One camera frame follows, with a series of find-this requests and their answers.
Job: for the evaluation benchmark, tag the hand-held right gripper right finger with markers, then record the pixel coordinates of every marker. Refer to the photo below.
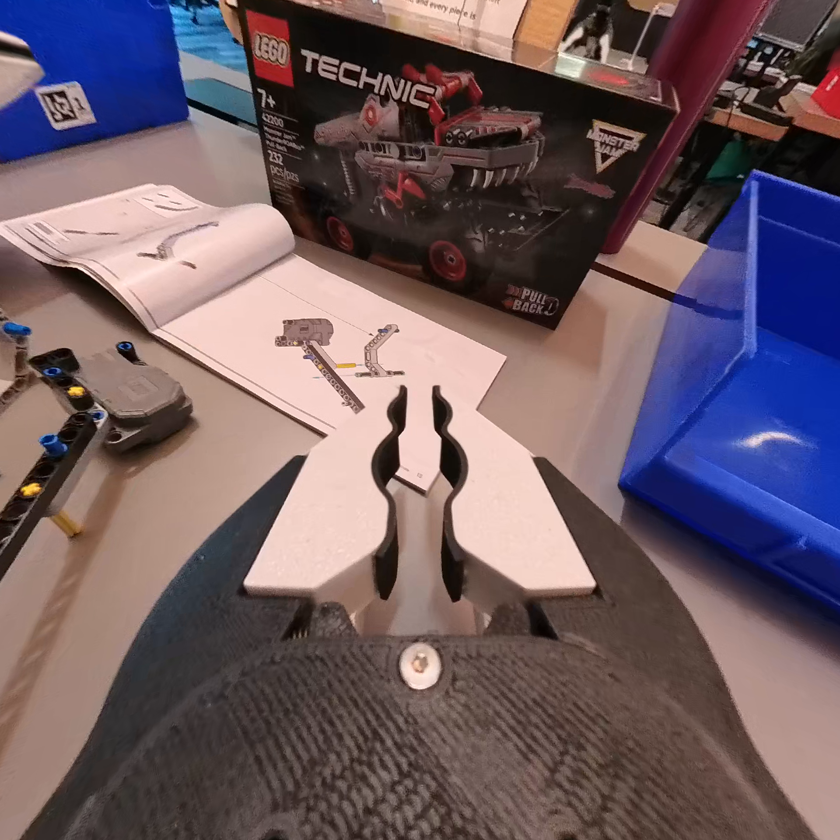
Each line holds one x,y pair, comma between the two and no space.
518,525

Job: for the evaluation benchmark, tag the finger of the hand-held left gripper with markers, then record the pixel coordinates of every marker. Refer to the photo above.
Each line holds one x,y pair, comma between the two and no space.
16,69

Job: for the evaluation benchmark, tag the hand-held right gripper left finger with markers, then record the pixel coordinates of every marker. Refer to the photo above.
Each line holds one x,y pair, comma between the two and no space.
328,518

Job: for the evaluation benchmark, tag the grey motor black beam assembly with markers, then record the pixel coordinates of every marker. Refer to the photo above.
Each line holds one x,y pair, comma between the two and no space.
141,394

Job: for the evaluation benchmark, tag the blue plastic bin with tag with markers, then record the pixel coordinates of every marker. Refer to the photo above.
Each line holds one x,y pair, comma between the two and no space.
111,59

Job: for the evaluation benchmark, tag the white instruction booklet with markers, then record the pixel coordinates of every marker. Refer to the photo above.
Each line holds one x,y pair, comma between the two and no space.
262,302

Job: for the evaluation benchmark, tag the plain blue plastic bin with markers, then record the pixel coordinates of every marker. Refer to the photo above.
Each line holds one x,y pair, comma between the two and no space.
754,426

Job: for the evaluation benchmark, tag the black toy truck set box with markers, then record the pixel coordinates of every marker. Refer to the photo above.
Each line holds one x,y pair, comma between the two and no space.
459,164

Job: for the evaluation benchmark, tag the white printed paper sheet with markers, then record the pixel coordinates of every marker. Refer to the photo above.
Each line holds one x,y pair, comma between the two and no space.
453,13

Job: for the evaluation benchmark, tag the maroon bottle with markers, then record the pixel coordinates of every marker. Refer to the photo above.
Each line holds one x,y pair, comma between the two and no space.
689,98

